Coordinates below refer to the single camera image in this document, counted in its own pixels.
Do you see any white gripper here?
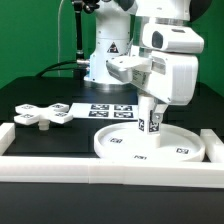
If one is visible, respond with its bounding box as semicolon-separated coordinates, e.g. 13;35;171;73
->
131;26;204;132

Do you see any white round table top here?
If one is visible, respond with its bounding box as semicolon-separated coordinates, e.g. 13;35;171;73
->
94;122;205;162

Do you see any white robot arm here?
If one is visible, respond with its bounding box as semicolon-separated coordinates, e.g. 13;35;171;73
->
84;0;204;133

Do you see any white sheet with markers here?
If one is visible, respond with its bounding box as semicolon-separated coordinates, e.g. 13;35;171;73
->
69;103;138;120

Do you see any white cross-shaped table base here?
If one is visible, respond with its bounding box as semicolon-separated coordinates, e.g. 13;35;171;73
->
14;103;73;131

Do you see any black cable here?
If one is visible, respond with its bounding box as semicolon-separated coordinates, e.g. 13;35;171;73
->
35;60;79;78

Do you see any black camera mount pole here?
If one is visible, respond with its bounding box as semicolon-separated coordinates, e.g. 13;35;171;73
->
71;0;100;65

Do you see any white thin cable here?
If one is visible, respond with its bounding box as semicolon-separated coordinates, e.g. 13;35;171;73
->
57;0;66;78

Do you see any white U-shaped frame barrier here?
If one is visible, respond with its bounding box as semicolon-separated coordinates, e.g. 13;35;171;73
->
0;123;224;188

